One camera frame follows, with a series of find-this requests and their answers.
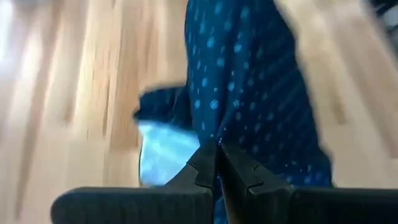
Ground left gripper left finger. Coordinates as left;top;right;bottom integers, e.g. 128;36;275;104
164;139;218;224

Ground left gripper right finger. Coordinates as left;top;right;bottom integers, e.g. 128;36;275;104
219;142;294;224

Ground navy dotted garment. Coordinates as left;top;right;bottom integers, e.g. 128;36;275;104
132;0;334;224

